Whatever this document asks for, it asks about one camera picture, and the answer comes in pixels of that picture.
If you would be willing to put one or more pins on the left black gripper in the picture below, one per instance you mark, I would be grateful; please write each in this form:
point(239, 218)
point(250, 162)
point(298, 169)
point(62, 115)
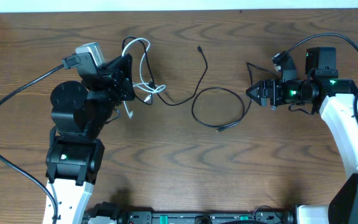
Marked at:
point(123, 78)

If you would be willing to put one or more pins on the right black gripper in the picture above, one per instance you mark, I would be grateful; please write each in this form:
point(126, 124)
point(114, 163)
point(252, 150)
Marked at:
point(272, 93)

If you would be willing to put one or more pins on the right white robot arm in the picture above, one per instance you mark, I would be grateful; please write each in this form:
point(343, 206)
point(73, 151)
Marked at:
point(334, 99)

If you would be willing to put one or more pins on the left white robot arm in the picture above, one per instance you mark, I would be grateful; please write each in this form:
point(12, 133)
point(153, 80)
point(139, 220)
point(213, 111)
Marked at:
point(80, 111)

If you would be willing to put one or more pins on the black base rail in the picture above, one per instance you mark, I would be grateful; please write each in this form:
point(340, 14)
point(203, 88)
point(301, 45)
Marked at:
point(112, 213)

